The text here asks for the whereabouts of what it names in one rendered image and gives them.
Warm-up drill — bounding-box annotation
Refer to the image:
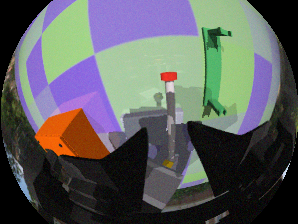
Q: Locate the grey pin with red head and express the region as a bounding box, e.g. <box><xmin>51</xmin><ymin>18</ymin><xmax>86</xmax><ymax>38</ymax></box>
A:
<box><xmin>161</xmin><ymin>72</ymin><xmax>177</xmax><ymax>161</ymax></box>

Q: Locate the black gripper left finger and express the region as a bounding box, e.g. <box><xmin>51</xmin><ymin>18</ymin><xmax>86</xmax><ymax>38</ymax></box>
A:
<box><xmin>59</xmin><ymin>128</ymin><xmax>149</xmax><ymax>212</ymax></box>

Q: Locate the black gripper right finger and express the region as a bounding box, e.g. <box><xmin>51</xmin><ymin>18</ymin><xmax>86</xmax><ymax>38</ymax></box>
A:
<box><xmin>186</xmin><ymin>121</ymin><xmax>270</xmax><ymax>197</ymax></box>

